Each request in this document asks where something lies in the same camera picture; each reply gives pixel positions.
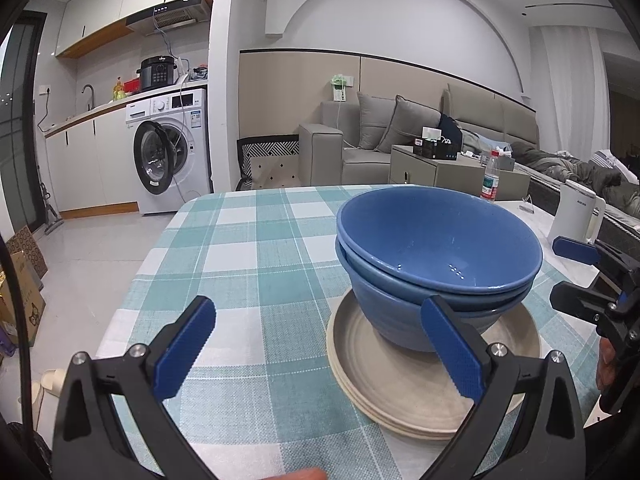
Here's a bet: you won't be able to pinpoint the patterned cardboard box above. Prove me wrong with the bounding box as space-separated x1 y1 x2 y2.
6 225 48 281

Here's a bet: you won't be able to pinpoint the grey blanket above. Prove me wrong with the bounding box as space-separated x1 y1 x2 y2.
510 140 640 208

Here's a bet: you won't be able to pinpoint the white wall cabinets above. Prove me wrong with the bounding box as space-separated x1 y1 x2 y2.
54 0 176 59

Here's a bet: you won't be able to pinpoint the person's right hand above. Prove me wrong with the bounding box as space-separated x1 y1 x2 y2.
595 336 622 392

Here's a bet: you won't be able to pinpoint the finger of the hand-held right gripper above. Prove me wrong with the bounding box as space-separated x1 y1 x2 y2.
550 280 628 334
552 236 610 268

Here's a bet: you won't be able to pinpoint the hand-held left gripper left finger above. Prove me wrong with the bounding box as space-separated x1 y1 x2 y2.
52 295 217 480

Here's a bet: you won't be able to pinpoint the range hood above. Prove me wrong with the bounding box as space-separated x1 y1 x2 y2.
125 0 213 36

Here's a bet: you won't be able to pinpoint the cream round plate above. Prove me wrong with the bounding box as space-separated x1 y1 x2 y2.
330 360 531 442
326 287 542 430

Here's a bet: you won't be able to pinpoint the clear water bottle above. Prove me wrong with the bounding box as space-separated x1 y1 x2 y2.
480 149 502 203

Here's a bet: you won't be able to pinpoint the white curtain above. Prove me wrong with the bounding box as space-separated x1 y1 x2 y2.
540 25 608 156

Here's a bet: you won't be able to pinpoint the white base cabinets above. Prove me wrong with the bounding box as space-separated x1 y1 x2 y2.
44 105 141 218

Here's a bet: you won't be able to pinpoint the white electric kettle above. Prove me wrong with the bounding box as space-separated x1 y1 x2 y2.
546 179 607 248

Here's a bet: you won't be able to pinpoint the grey mop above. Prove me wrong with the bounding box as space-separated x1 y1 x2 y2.
40 182 63 236

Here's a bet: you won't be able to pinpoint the black pressure cooker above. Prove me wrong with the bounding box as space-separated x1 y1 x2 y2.
136 56 179 92

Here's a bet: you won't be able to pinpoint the white washing machine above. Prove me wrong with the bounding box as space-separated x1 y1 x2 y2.
125 88 212 216

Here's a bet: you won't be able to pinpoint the dark jacket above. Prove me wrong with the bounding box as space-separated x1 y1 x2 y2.
437 113 464 147

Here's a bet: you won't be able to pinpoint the wall power strip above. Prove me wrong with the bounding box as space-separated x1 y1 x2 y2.
329 74 355 103

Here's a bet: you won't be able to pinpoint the grey cushion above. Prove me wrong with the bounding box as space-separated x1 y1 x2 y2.
376 95 443 155
356 91 398 151

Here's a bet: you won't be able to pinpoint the grey side cabinet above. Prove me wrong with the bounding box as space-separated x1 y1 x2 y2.
389 144 532 196

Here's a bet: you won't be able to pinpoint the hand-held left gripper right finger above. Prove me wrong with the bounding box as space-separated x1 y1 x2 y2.
421 295 586 480

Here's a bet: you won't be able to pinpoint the cream slipper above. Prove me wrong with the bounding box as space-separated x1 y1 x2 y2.
31 368 68 431

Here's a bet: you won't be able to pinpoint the teal checked tablecloth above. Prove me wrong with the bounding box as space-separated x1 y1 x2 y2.
94 185 616 480

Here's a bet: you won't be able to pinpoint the person's left hand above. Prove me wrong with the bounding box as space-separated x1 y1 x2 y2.
267 467 329 480

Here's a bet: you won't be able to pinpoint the blue bowl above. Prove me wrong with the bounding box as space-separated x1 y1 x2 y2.
335 186 544 297
334 240 534 312
349 275 526 354

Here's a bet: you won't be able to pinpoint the brown cardboard box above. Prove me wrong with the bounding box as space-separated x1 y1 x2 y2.
0 250 47 346

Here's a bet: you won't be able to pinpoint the dark glass door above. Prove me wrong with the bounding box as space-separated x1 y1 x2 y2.
0 15 48 233

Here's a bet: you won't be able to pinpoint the black box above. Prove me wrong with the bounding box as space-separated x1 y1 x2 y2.
413 139 462 161

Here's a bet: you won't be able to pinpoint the grey sofa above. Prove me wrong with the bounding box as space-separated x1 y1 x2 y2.
299 82 640 226

